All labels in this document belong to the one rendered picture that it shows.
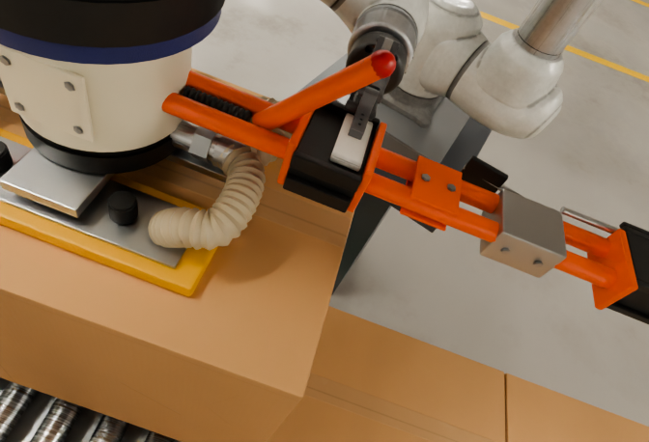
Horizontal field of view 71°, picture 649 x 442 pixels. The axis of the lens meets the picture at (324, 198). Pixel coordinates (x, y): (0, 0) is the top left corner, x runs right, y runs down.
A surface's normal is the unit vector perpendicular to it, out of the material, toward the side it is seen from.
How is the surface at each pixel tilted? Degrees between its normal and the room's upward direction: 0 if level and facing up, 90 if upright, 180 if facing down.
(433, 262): 0
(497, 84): 88
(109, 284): 1
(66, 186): 1
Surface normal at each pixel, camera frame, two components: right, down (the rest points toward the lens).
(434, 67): -0.56, 0.51
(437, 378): 0.27, -0.60
